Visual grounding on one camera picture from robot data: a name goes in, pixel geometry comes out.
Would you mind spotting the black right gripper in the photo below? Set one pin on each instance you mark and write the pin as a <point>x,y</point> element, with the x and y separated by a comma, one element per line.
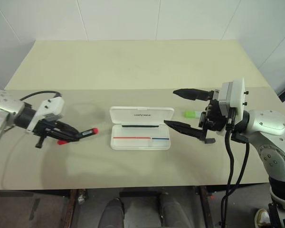
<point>213,121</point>

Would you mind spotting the white plastic pencil case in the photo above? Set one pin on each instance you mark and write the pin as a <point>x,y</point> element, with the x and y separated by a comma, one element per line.
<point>140,140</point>

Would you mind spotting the white and yellow shoe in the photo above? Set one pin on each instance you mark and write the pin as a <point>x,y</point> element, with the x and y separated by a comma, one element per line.
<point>263,217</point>

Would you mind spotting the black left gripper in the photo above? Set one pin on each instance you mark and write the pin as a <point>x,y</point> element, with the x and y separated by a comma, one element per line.
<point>44,127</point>

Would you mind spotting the black marker with red cap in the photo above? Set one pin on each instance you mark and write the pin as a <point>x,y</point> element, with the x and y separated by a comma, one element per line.
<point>88,133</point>

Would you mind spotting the black table crossbar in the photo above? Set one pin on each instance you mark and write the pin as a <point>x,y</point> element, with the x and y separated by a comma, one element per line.
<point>142,194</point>

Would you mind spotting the dark grey rounded shape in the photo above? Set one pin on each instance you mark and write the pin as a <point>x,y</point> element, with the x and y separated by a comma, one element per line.
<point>112,213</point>
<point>172,211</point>

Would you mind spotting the marker with green cap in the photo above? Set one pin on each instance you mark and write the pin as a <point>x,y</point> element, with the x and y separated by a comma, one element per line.
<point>190,114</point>

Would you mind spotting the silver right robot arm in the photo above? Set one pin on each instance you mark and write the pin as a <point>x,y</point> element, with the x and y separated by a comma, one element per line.
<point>268,126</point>

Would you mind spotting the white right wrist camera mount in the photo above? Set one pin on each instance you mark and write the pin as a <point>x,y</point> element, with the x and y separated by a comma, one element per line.
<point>236,97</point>

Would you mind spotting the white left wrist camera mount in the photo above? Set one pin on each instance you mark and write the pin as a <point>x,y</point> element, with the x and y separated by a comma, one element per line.
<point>52,104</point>

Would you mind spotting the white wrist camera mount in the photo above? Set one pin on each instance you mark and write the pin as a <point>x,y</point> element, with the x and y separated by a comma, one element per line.
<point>52,104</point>
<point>236,97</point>

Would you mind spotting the rusty metal table bar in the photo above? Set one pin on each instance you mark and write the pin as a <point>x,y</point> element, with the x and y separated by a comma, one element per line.
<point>205,206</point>
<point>72,206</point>

